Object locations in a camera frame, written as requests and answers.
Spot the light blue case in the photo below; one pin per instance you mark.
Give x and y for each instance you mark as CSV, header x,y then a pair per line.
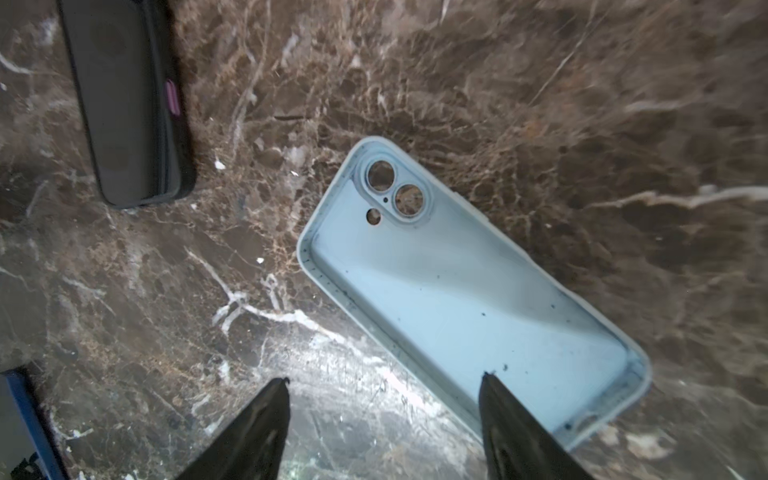
x,y
451,298

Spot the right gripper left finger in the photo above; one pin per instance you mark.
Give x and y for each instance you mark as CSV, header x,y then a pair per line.
x,y
252,445

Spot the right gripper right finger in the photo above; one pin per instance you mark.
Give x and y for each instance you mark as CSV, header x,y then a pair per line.
x,y
516,446

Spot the black phone case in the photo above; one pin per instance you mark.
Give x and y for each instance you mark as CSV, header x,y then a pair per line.
x,y
129,102

